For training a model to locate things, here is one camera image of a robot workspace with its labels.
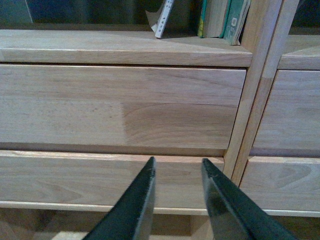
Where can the grey pleated curtain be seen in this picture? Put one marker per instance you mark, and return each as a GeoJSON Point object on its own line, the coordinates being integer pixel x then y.
{"type": "Point", "coordinates": [122, 12]}

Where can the light wooden bookshelf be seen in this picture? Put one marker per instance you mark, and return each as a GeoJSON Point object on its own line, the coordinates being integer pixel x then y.
{"type": "Point", "coordinates": [82, 108]}

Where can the white book with whale logo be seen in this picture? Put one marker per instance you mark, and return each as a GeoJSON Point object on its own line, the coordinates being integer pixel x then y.
{"type": "Point", "coordinates": [158, 20]}

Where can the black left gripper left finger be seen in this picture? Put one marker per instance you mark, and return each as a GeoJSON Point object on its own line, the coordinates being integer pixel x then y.
{"type": "Point", "coordinates": [132, 216]}

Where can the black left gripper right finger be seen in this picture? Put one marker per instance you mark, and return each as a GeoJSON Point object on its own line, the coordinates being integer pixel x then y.
{"type": "Point", "coordinates": [233, 215]}

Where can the green spined book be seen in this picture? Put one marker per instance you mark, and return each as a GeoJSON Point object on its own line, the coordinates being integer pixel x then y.
{"type": "Point", "coordinates": [237, 14]}

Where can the blue illustrated book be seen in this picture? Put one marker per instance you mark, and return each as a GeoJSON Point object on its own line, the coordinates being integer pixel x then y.
{"type": "Point", "coordinates": [213, 18]}

